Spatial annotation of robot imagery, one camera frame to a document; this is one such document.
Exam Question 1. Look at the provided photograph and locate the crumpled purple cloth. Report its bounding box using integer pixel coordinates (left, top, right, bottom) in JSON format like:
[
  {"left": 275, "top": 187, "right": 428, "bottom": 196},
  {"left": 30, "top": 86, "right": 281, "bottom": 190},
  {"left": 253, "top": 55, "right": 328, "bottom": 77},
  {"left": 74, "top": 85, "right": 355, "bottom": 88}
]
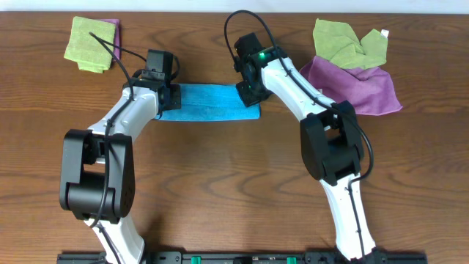
[{"left": 300, "top": 56, "right": 402, "bottom": 116}]

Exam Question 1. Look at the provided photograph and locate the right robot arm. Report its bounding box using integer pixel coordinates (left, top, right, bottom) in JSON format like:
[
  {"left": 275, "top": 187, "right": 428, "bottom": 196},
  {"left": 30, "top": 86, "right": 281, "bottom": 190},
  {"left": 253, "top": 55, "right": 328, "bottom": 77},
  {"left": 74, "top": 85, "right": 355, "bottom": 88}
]
[{"left": 232, "top": 33, "right": 376, "bottom": 263}]

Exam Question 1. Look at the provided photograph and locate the crumpled green cloth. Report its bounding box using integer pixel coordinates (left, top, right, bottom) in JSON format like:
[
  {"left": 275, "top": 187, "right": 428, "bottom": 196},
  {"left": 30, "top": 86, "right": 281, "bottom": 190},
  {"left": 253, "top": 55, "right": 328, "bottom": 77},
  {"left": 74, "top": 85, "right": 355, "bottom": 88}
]
[{"left": 312, "top": 19, "right": 389, "bottom": 70}]

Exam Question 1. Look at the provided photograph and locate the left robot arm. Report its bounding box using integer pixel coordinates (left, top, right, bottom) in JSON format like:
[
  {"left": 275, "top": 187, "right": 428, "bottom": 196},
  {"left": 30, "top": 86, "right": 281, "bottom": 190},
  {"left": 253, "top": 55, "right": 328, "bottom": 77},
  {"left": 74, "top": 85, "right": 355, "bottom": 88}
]
[{"left": 59, "top": 50, "right": 181, "bottom": 263}]

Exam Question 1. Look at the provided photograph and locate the folded green cloth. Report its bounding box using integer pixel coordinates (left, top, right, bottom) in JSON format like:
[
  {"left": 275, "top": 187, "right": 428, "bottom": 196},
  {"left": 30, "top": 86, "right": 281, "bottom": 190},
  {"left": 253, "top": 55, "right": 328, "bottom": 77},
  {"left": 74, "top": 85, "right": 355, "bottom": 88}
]
[{"left": 64, "top": 16, "right": 117, "bottom": 73}]

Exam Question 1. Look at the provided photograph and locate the blue microfiber cloth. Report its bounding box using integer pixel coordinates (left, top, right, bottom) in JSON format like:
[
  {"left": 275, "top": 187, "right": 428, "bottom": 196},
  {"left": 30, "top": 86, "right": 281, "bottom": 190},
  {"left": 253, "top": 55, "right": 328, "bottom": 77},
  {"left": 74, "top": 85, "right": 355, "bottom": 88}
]
[{"left": 155, "top": 84, "right": 261, "bottom": 122}]

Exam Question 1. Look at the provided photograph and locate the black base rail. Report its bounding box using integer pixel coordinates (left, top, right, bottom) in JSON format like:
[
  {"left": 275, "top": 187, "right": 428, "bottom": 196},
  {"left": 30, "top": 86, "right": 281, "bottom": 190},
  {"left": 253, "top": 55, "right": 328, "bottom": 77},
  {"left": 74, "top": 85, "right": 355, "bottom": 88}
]
[{"left": 56, "top": 250, "right": 429, "bottom": 264}]

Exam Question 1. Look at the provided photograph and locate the folded purple cloth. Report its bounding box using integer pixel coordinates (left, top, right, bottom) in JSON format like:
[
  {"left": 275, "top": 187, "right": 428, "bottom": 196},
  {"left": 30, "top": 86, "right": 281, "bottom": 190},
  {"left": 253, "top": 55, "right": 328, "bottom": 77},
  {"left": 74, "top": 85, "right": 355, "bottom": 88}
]
[{"left": 101, "top": 19, "right": 121, "bottom": 59}]

